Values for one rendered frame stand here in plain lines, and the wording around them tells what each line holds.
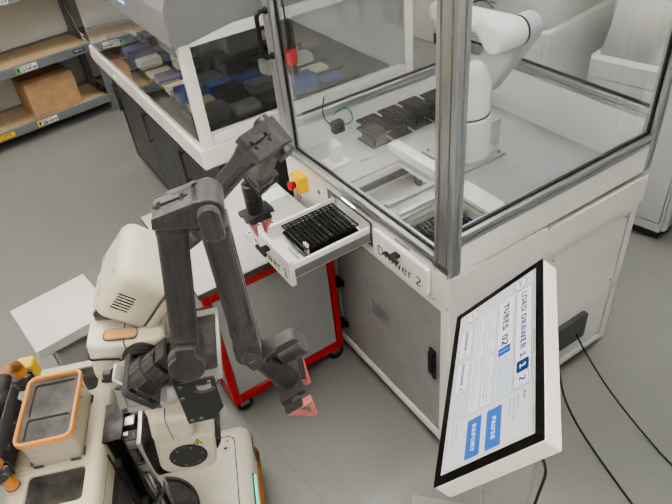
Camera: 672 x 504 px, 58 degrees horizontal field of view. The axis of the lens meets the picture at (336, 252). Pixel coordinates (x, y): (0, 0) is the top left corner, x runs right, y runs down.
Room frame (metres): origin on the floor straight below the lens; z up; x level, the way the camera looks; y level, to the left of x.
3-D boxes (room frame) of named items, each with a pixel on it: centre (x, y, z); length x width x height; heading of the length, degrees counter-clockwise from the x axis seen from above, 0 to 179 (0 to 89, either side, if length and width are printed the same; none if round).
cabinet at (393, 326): (2.01, -0.50, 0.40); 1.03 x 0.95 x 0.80; 29
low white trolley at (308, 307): (2.03, 0.40, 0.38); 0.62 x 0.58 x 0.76; 29
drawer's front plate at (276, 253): (1.67, 0.22, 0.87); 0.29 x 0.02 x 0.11; 29
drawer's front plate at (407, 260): (1.55, -0.21, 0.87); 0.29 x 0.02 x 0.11; 29
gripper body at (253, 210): (1.62, 0.24, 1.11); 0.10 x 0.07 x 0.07; 119
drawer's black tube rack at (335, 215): (1.76, 0.05, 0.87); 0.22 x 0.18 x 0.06; 119
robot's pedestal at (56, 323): (1.63, 1.00, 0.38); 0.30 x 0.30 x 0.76; 37
